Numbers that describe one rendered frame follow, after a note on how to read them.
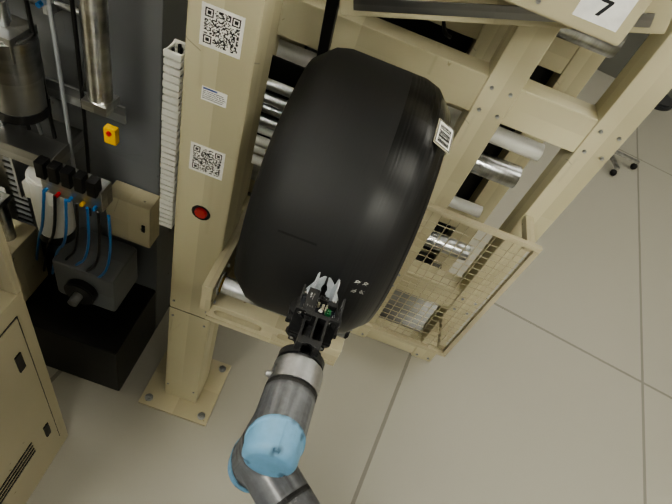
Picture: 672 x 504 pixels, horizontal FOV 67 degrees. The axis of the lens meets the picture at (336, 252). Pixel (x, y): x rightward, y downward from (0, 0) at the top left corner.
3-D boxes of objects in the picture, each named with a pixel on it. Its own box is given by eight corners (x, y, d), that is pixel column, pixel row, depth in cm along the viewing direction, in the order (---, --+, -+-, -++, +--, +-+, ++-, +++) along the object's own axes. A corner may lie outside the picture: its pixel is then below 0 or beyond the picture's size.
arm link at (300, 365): (310, 413, 74) (257, 394, 74) (317, 387, 77) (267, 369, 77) (323, 386, 69) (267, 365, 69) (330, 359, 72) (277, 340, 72)
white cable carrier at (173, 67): (158, 224, 126) (162, 49, 91) (167, 211, 129) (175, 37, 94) (175, 230, 126) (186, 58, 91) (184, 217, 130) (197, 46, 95)
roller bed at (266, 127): (229, 158, 156) (242, 73, 134) (246, 133, 166) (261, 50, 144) (289, 181, 157) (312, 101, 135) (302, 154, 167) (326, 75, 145)
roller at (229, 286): (223, 277, 129) (215, 293, 127) (222, 272, 125) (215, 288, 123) (350, 324, 131) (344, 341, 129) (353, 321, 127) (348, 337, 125)
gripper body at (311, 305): (348, 297, 80) (333, 356, 71) (333, 329, 86) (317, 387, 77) (303, 280, 80) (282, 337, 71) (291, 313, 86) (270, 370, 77)
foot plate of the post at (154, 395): (137, 402, 190) (137, 400, 189) (170, 344, 208) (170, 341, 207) (205, 426, 191) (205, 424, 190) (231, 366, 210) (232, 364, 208)
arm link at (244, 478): (252, 528, 72) (275, 502, 65) (214, 459, 76) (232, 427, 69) (295, 499, 77) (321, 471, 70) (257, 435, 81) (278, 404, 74)
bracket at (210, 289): (198, 308, 126) (201, 285, 119) (253, 206, 153) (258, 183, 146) (211, 312, 126) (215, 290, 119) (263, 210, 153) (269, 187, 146)
